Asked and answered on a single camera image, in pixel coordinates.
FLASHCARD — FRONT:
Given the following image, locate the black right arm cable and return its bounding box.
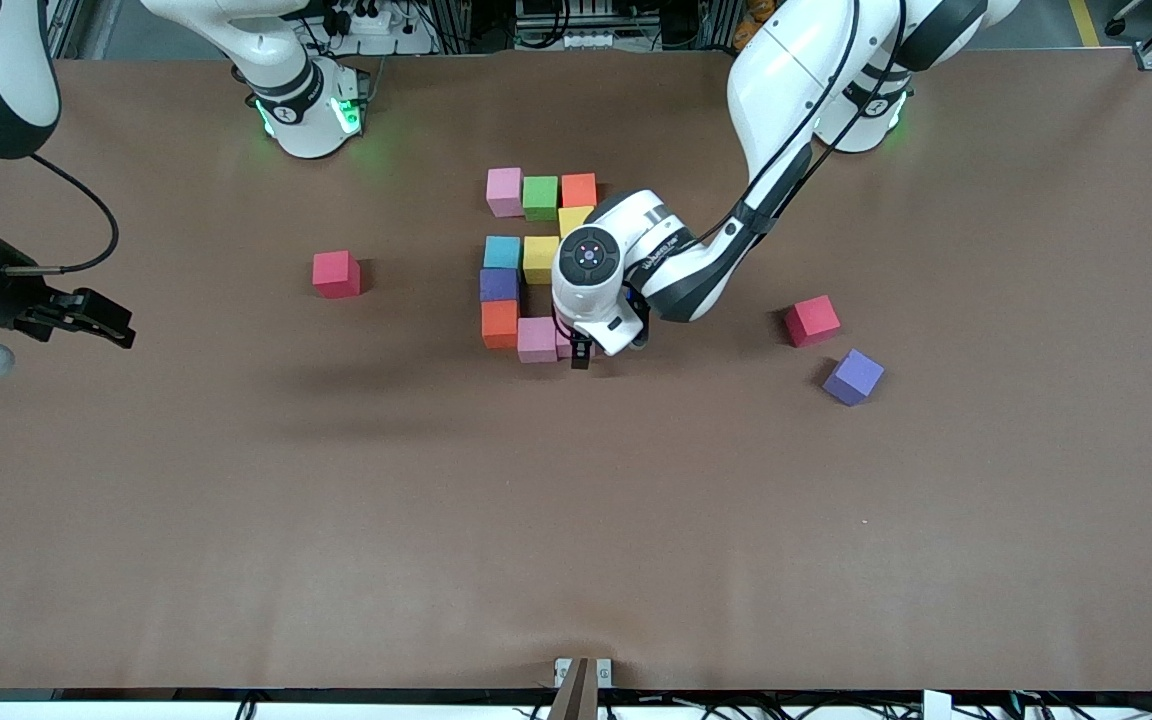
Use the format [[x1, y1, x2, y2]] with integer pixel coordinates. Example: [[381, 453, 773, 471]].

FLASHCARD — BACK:
[[0, 152, 121, 276]]

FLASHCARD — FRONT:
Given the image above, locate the white power strip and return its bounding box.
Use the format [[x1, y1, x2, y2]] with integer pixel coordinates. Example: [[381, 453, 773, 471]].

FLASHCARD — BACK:
[[321, 0, 409, 37]]

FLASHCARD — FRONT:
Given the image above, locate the brown paper table cover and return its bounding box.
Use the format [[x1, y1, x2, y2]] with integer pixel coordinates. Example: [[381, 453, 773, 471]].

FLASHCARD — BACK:
[[0, 48, 1152, 693]]

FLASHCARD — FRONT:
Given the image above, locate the white table edge rail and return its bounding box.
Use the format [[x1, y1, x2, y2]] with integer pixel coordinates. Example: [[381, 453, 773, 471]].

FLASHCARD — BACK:
[[0, 688, 1152, 720]]

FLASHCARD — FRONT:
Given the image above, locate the grey camera support post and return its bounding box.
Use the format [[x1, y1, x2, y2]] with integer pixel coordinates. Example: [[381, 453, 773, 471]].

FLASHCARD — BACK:
[[547, 657, 600, 720]]

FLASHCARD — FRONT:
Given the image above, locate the metal equipment rack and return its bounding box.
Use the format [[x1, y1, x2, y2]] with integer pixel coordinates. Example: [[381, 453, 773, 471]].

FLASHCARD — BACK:
[[514, 0, 619, 51]]

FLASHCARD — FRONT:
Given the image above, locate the green foam cube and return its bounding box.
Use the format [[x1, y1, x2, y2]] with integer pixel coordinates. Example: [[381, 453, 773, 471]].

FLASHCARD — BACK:
[[522, 175, 561, 222]]

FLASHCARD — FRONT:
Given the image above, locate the small metal bracket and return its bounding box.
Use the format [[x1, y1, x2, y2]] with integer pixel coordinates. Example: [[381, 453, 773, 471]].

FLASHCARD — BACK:
[[554, 657, 614, 689]]

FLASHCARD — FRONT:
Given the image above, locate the bag of orange items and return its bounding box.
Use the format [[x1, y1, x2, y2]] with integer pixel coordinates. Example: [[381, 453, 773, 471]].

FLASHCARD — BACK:
[[733, 0, 779, 53]]

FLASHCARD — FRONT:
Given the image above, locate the pink foam cube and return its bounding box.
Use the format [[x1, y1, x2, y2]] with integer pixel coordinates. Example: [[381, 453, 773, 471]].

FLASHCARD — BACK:
[[517, 317, 559, 364], [555, 318, 601, 360], [486, 167, 525, 219]]

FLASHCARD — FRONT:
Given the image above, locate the red foam cube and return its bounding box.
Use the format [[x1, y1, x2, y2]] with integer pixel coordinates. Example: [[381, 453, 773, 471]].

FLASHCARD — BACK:
[[312, 250, 362, 300], [784, 295, 843, 349]]

